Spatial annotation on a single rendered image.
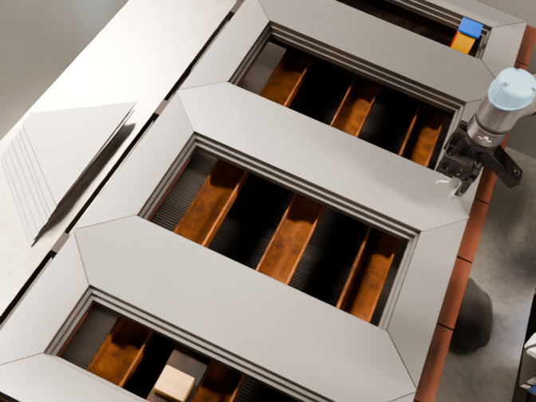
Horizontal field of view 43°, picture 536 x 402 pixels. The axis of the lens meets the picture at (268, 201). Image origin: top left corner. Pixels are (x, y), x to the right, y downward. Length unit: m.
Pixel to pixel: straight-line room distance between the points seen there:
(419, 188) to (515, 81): 0.41
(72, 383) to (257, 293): 0.38
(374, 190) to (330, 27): 0.54
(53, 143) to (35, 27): 1.50
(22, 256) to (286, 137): 0.64
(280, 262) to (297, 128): 0.32
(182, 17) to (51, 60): 1.05
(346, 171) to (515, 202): 0.56
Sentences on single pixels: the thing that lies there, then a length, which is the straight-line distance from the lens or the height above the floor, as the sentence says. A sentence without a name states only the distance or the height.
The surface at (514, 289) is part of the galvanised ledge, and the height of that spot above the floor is 0.68.
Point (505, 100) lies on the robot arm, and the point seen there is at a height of 1.24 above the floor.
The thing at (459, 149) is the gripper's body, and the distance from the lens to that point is 1.43.
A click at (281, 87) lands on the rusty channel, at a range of 1.94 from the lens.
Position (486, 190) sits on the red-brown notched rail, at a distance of 1.71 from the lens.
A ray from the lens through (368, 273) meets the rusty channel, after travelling 1.64.
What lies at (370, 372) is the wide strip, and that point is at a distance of 1.34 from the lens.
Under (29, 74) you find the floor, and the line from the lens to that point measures 2.89.
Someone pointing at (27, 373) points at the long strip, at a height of 0.86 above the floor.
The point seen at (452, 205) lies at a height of 0.86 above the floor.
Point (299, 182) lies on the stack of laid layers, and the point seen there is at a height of 0.84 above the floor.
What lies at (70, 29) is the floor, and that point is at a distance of 3.07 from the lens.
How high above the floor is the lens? 2.06
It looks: 55 degrees down
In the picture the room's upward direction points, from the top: 16 degrees clockwise
